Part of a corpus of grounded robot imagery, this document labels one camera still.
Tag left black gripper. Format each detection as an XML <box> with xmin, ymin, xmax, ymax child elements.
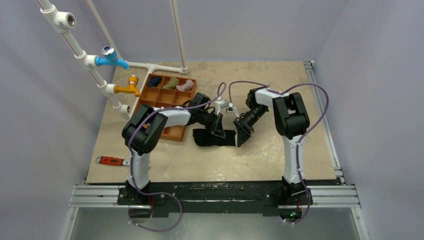
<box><xmin>197</xmin><ymin>110</ymin><xmax>226</xmax><ymax>138</ymax></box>

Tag black underwear white waistband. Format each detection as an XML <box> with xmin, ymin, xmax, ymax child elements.
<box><xmin>192</xmin><ymin>128</ymin><xmax>236</xmax><ymax>147</ymax></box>

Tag orange compartment tray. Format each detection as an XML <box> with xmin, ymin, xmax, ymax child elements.
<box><xmin>132</xmin><ymin>73</ymin><xmax>198</xmax><ymax>143</ymax></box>

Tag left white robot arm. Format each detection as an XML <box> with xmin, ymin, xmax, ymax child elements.
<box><xmin>121</xmin><ymin>92</ymin><xmax>226</xmax><ymax>205</ymax></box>

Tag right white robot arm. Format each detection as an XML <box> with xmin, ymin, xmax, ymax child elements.
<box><xmin>233</xmin><ymin>87</ymin><xmax>310</xmax><ymax>204</ymax></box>

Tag rolled pink underwear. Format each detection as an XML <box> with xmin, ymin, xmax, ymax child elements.
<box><xmin>175</xmin><ymin>79</ymin><xmax>194</xmax><ymax>92</ymax></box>

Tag rolled olive green underwear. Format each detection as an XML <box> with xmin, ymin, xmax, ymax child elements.
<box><xmin>162</xmin><ymin>76</ymin><xmax>179</xmax><ymax>90</ymax></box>

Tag rolled navy blue underwear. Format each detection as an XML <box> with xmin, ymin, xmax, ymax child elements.
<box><xmin>146</xmin><ymin>76</ymin><xmax>162</xmax><ymax>88</ymax></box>

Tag orange plastic faucet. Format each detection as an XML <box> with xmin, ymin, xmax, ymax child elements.
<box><xmin>113</xmin><ymin>75</ymin><xmax>140</xmax><ymax>97</ymax></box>

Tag blue plastic faucet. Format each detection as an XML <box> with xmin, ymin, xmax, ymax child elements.
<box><xmin>94</xmin><ymin>45</ymin><xmax>130</xmax><ymax>69</ymax></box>

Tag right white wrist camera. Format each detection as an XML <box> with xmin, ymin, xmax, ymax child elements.
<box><xmin>225</xmin><ymin>102</ymin><xmax>240</xmax><ymax>118</ymax></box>

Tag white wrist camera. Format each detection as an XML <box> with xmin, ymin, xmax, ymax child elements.
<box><xmin>225</xmin><ymin>102</ymin><xmax>240</xmax><ymax>118</ymax></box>
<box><xmin>211</xmin><ymin>99</ymin><xmax>229</xmax><ymax>116</ymax></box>

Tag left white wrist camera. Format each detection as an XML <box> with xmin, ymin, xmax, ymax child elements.
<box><xmin>211</xmin><ymin>99</ymin><xmax>229</xmax><ymax>116</ymax></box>

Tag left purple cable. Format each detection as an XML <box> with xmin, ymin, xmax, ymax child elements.
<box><xmin>127</xmin><ymin>81</ymin><xmax>227</xmax><ymax>233</ymax></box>

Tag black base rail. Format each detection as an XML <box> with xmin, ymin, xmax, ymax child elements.
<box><xmin>117</xmin><ymin>180</ymin><xmax>313</xmax><ymax>221</ymax></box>

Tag aluminium frame rails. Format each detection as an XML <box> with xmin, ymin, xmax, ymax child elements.
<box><xmin>61</xmin><ymin>61</ymin><xmax>368</xmax><ymax>240</ymax></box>

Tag red handled adjustable wrench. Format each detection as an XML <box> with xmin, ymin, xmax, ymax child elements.
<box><xmin>95</xmin><ymin>156</ymin><xmax>130</xmax><ymax>166</ymax></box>

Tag white pvc pipe frame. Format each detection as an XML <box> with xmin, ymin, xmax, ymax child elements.
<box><xmin>36</xmin><ymin>0</ymin><xmax>189</xmax><ymax>121</ymax></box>

